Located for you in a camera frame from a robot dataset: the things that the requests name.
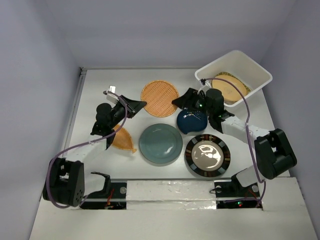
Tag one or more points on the white foam base bar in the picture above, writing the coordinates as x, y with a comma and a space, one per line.
170, 195

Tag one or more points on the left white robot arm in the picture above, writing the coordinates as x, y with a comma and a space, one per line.
65, 180

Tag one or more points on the black striped-rim round plate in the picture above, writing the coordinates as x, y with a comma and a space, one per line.
207, 156

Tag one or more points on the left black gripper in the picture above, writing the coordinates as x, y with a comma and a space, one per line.
133, 107

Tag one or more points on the round woven bamboo plate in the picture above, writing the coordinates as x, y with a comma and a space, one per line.
159, 95

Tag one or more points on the white plastic bin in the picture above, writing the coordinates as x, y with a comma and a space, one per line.
238, 68

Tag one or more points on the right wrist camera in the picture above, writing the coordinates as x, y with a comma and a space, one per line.
205, 85

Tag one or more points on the fish-shaped woven bamboo plate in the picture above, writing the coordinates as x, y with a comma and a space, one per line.
124, 141

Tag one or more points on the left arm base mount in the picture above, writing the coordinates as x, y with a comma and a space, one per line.
111, 197

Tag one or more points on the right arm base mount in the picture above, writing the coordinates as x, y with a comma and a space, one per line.
231, 195

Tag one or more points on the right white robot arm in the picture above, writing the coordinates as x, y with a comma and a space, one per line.
270, 150

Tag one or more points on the aluminium frame rail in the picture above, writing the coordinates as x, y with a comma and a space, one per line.
74, 107

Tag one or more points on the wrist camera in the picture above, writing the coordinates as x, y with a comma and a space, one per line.
111, 94
205, 85

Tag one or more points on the dark blue leaf-shaped dish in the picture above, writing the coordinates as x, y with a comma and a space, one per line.
191, 121

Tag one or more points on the teal round ceramic plate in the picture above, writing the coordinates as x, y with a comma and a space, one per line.
161, 143

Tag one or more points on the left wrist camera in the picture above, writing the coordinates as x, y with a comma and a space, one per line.
111, 94

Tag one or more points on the yellow round plastic plate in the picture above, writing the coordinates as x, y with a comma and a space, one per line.
228, 91

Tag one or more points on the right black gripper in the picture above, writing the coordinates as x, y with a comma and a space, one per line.
188, 99

